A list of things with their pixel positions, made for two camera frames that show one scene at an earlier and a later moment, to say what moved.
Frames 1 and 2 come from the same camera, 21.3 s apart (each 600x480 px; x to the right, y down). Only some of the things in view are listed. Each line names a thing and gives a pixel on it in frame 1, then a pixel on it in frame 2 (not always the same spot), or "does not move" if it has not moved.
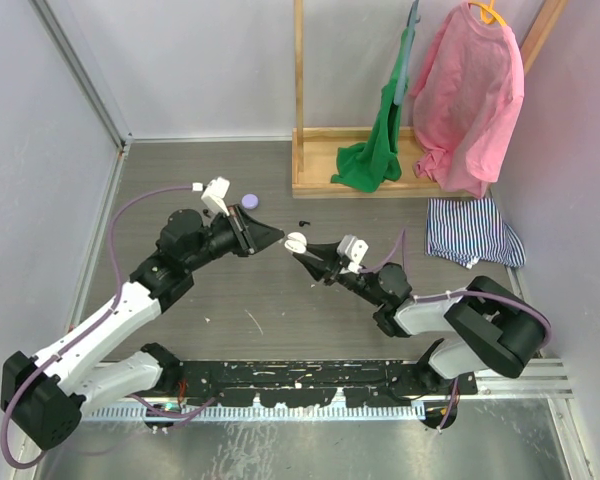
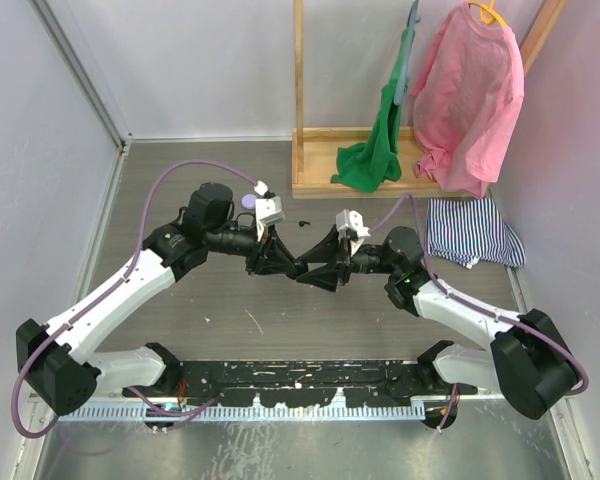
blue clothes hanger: (401, 84) does not move
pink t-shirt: (469, 114) does not move
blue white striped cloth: (468, 230) does not move
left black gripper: (249, 234) → (271, 256)
